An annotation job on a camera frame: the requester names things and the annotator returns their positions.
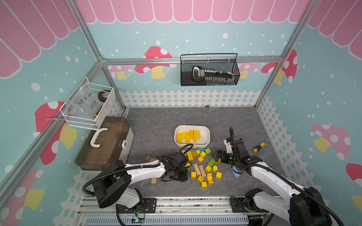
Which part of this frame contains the black tape roll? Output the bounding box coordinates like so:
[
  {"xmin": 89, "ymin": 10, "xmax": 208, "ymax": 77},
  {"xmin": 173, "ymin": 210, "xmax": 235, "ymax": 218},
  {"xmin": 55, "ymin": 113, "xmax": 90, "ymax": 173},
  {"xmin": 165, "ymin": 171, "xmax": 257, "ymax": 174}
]
[{"xmin": 98, "ymin": 90, "xmax": 111, "ymax": 103}]

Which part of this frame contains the brown toolbox with white handle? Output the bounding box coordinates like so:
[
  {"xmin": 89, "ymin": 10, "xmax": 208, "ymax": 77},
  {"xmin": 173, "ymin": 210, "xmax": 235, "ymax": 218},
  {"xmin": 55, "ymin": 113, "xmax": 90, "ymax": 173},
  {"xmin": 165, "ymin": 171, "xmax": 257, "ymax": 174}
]
[{"xmin": 75, "ymin": 116, "xmax": 134, "ymax": 176}]

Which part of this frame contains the right natural wooden plank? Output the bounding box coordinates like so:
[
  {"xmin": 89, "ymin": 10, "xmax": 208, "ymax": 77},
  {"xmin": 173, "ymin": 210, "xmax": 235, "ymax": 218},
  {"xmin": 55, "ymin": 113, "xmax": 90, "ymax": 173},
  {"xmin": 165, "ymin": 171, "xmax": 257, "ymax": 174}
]
[{"xmin": 198, "ymin": 165, "xmax": 206, "ymax": 178}]

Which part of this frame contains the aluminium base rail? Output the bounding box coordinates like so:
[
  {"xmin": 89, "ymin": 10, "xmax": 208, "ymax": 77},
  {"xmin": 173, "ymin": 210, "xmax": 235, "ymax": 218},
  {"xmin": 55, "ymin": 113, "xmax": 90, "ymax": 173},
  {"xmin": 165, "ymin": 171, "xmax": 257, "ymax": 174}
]
[{"xmin": 73, "ymin": 196, "xmax": 287, "ymax": 226}]

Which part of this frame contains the yellow arch block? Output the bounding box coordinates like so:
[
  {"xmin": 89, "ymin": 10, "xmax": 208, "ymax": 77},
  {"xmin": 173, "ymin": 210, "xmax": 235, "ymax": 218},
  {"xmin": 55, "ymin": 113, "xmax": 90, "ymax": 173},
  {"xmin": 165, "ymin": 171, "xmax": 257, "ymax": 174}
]
[{"xmin": 207, "ymin": 173, "xmax": 214, "ymax": 184}]

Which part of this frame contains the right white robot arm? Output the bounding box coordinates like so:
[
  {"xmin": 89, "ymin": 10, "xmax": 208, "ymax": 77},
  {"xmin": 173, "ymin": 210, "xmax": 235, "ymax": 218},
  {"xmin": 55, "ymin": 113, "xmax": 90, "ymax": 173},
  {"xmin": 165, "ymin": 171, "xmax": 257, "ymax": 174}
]
[{"xmin": 217, "ymin": 128, "xmax": 343, "ymax": 226}]

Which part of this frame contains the yellow black screwdriver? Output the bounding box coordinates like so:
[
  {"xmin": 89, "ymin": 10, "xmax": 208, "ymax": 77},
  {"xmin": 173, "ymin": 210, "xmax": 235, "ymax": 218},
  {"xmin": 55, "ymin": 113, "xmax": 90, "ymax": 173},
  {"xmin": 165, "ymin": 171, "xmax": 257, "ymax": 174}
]
[{"xmin": 253, "ymin": 139, "xmax": 269, "ymax": 153}]

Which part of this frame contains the black wire mesh basket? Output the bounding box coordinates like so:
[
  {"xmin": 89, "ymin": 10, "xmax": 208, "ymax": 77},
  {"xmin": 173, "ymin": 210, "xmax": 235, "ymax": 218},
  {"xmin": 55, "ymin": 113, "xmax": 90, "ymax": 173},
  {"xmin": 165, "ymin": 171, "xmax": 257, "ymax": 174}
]
[{"xmin": 180, "ymin": 53, "xmax": 240, "ymax": 86}]

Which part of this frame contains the clear wall-mounted bin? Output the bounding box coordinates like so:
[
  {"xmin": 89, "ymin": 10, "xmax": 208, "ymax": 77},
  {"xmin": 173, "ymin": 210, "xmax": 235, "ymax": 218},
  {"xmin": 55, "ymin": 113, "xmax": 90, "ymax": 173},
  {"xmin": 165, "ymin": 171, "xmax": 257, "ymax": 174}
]
[{"xmin": 59, "ymin": 77, "xmax": 115, "ymax": 131}]

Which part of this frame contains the left natural wooden plank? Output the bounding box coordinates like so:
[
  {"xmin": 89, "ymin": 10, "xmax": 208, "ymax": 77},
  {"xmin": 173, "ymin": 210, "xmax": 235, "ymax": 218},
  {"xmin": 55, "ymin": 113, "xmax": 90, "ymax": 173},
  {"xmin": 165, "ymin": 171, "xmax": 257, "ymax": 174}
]
[{"xmin": 193, "ymin": 163, "xmax": 201, "ymax": 176}]

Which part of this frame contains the white plastic tub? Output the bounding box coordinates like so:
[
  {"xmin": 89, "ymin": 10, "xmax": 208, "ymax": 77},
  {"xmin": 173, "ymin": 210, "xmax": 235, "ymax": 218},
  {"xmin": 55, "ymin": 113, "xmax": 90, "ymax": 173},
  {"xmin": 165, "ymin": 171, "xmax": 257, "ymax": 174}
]
[{"xmin": 173, "ymin": 125, "xmax": 211, "ymax": 148}]

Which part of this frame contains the natural wooden plank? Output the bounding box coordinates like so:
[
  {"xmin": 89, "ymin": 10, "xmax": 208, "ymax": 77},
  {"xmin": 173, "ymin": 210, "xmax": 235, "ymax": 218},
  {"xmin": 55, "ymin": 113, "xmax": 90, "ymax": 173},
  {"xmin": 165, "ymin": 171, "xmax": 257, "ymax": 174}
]
[
  {"xmin": 198, "ymin": 165, "xmax": 206, "ymax": 178},
  {"xmin": 193, "ymin": 163, "xmax": 201, "ymax": 176}
]

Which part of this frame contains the light blue block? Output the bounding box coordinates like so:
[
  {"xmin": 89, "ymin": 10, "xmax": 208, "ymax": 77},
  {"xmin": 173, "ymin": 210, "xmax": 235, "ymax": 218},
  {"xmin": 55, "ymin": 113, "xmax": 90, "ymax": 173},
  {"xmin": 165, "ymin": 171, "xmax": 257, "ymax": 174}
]
[{"xmin": 232, "ymin": 166, "xmax": 240, "ymax": 178}]

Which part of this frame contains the wooden arch block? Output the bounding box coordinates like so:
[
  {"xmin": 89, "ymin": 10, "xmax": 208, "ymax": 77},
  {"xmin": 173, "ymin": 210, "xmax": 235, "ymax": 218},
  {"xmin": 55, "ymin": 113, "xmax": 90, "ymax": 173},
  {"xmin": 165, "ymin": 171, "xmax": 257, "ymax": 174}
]
[{"xmin": 146, "ymin": 156, "xmax": 156, "ymax": 163}]

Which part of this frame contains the socket wrench set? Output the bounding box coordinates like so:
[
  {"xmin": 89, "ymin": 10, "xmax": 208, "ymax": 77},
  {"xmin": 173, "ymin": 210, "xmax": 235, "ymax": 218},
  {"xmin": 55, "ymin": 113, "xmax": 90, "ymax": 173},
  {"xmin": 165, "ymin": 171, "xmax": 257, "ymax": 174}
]
[{"xmin": 191, "ymin": 66, "xmax": 234, "ymax": 84}]

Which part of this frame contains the long yellow block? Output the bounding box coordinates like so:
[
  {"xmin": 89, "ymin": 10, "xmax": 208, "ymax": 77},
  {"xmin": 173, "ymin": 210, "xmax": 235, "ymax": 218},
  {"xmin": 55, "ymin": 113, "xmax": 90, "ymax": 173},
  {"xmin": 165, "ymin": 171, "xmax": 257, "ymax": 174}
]
[
  {"xmin": 185, "ymin": 132, "xmax": 190, "ymax": 144},
  {"xmin": 177, "ymin": 133, "xmax": 183, "ymax": 144}
]

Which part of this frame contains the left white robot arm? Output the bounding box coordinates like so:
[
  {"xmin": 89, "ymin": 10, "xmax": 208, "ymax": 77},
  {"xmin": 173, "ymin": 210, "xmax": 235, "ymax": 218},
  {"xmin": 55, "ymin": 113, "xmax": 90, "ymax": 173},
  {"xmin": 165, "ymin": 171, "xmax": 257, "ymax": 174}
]
[{"xmin": 82, "ymin": 144, "xmax": 194, "ymax": 226}]

